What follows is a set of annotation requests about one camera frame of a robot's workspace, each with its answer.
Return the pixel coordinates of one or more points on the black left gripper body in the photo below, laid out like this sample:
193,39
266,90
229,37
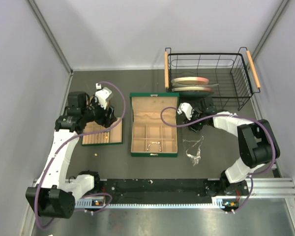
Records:
108,115

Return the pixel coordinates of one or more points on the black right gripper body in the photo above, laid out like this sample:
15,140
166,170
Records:
194,120

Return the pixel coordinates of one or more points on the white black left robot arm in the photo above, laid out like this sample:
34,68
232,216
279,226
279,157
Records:
53,196

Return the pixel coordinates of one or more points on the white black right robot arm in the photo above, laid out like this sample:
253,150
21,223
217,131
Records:
257,143

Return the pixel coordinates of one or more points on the green jewelry tray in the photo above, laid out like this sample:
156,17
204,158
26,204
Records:
111,137

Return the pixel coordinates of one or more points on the green jewelry box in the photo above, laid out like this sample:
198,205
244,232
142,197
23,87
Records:
150,136

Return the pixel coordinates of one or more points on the dark green plate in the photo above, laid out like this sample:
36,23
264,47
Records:
196,93

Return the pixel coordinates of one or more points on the cream pink plate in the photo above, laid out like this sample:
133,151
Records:
190,81
191,88

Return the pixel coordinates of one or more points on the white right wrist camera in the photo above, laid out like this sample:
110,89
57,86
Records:
186,109

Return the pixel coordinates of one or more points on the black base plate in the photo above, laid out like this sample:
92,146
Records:
161,191

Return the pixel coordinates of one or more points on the black wire dish rack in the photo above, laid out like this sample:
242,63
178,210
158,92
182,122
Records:
232,76

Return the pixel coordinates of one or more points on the grey slotted cable duct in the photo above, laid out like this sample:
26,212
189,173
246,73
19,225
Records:
215,204

